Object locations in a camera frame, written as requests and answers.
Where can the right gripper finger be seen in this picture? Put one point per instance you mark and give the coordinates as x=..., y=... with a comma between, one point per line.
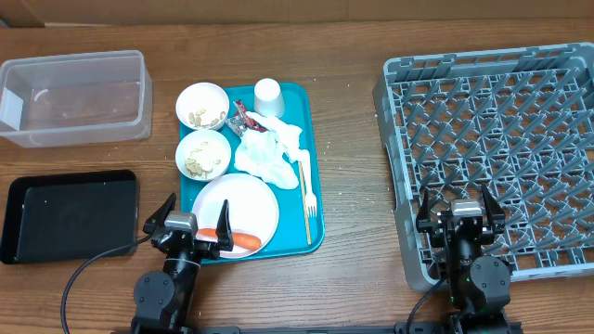
x=424, y=221
x=494, y=213

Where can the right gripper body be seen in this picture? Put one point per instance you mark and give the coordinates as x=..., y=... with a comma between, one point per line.
x=485, y=237

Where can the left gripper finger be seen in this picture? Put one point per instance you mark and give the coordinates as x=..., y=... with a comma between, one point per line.
x=223, y=230
x=158, y=217

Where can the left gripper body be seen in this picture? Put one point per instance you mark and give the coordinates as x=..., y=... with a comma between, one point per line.
x=202, y=250

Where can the orange carrot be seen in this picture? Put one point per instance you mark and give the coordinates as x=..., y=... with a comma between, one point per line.
x=242, y=240

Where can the white bowl with rice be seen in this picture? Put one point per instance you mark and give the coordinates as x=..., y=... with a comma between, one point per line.
x=203, y=155

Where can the large white tissue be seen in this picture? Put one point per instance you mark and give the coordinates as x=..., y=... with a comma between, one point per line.
x=260, y=154

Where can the red snack wrapper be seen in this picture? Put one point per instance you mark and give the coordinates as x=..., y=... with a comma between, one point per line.
x=241, y=122

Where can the pink bowl with peanuts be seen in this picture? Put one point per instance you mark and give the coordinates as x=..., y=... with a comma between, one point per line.
x=202, y=106

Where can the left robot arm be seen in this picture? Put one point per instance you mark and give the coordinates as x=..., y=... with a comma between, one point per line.
x=163, y=297

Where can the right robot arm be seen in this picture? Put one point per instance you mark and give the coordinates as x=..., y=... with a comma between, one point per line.
x=479, y=284

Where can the grey dishwasher rack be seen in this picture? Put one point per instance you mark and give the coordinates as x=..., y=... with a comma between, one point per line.
x=517, y=120

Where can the white round plate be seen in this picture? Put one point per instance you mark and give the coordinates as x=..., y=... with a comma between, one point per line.
x=253, y=209

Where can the teal serving tray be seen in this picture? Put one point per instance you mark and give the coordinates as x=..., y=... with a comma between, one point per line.
x=289, y=237

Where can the white plastic fork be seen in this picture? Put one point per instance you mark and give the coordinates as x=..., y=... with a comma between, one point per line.
x=310, y=197

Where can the black plastic tray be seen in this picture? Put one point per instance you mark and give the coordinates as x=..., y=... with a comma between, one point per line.
x=71, y=216

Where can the wooden chopstick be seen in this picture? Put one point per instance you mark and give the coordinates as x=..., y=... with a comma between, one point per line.
x=305, y=207

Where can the small crumpled white tissue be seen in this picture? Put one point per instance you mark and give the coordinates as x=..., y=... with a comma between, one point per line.
x=288, y=134

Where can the clear plastic bin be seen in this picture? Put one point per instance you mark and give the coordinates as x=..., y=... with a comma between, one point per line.
x=76, y=99

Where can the white paper cup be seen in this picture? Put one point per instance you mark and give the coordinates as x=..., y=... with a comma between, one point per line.
x=268, y=98

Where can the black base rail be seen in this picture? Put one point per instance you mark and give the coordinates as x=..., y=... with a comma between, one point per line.
x=398, y=328

